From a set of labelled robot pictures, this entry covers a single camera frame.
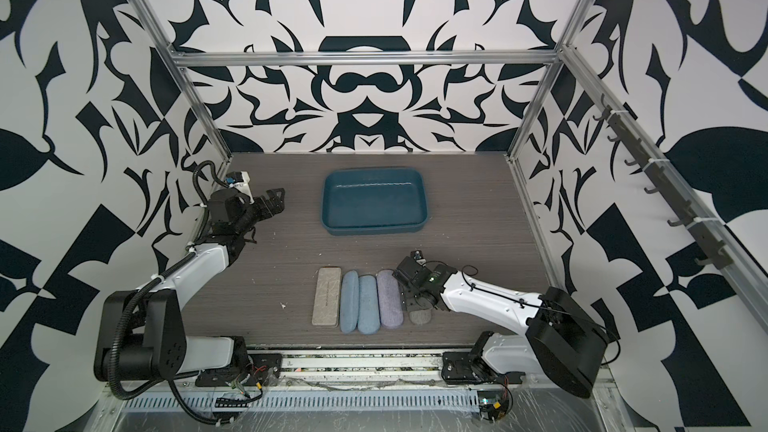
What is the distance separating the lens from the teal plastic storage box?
98 cm

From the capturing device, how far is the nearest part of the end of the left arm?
2.21ft

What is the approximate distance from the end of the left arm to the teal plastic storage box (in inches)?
8.0
